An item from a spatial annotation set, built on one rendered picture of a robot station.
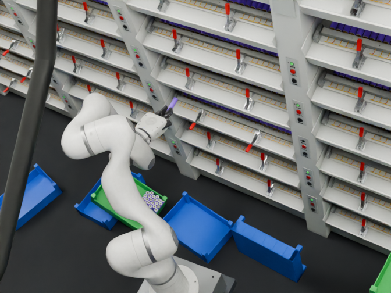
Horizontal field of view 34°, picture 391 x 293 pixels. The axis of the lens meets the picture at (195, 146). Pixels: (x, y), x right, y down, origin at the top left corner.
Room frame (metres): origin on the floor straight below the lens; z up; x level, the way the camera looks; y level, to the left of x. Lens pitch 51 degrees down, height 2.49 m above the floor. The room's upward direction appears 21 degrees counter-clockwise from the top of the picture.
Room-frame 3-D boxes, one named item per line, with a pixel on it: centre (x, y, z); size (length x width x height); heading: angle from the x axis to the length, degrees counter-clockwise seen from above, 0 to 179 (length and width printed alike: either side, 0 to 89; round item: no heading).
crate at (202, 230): (1.54, 0.13, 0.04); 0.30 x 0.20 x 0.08; 32
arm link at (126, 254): (1.09, 0.30, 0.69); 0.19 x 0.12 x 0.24; 87
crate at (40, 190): (2.06, 0.89, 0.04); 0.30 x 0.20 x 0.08; 115
